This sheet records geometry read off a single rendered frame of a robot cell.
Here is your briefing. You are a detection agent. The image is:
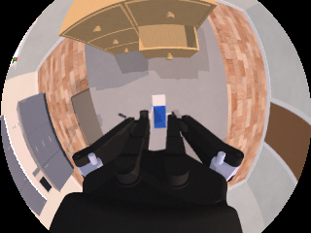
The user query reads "wooden drawer with knob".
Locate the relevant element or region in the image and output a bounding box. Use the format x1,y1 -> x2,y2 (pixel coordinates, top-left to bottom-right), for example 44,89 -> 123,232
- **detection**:
126,0 -> 211,26
105,42 -> 139,54
89,27 -> 139,49
64,4 -> 133,42
139,24 -> 199,60

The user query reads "white eraser with blue sleeve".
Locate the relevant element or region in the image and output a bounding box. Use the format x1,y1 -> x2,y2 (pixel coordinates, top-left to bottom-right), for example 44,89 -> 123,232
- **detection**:
153,94 -> 166,128

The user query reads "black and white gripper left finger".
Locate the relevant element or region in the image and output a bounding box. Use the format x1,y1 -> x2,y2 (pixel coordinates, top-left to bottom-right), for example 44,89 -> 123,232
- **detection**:
72,104 -> 154,183

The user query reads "small wooden chest of drawers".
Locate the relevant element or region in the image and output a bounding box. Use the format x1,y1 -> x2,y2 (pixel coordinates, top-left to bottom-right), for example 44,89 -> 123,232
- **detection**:
58,0 -> 218,52

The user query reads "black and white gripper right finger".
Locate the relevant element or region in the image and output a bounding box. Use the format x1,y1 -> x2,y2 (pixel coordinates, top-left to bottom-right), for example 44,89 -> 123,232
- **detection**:
164,104 -> 244,185

